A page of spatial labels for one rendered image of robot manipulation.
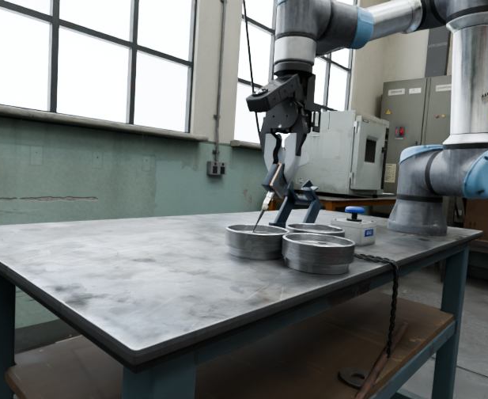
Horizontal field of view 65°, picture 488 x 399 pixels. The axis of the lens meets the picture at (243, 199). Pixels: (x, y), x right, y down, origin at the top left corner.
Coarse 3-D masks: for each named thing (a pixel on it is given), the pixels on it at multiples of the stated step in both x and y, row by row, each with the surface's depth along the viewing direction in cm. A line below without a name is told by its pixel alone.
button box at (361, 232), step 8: (336, 224) 79; (344, 224) 78; (352, 224) 77; (360, 224) 76; (368, 224) 78; (352, 232) 77; (360, 232) 76; (368, 232) 78; (352, 240) 77; (360, 240) 76; (368, 240) 78
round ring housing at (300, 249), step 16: (288, 240) 54; (304, 240) 61; (320, 240) 61; (336, 240) 60; (288, 256) 54; (304, 256) 52; (320, 256) 51; (336, 256) 52; (352, 256) 54; (320, 272) 52; (336, 272) 53
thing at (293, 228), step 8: (288, 224) 71; (296, 224) 73; (304, 224) 74; (312, 224) 74; (296, 232) 65; (304, 232) 64; (312, 232) 64; (320, 232) 64; (328, 232) 64; (336, 232) 65; (344, 232) 67
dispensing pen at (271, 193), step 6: (270, 168) 70; (276, 168) 69; (270, 174) 69; (264, 180) 69; (270, 180) 68; (264, 186) 69; (270, 192) 68; (270, 198) 68; (264, 204) 68; (264, 210) 67; (258, 222) 67
